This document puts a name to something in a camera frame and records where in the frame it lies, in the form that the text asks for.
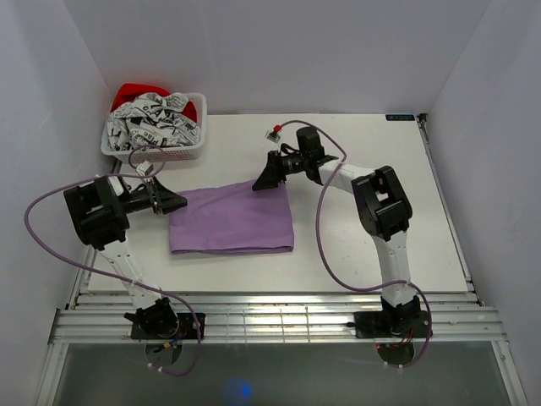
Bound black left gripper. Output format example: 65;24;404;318
120;176;186;215

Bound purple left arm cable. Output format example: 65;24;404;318
23;145;203;377

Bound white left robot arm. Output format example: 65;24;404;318
63;176;188;338

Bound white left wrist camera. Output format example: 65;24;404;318
135;162;154;178

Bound black white printed garment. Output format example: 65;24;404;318
106;92;201;151

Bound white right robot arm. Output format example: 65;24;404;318
252;122;429;341

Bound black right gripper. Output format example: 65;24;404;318
253;151;309;191

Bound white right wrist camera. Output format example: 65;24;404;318
265;124;282;144

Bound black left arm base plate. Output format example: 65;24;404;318
129;313;197;340

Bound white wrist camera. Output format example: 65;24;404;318
135;162;154;178
265;124;282;144

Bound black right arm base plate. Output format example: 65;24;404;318
352;310;432;339

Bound white plastic laundry basket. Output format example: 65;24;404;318
101;92;208;163

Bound purple trousers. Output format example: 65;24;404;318
169;180;294;255

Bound red garment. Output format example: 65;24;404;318
110;83;198;122

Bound dark table label sticker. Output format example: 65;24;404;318
385;113;416;122

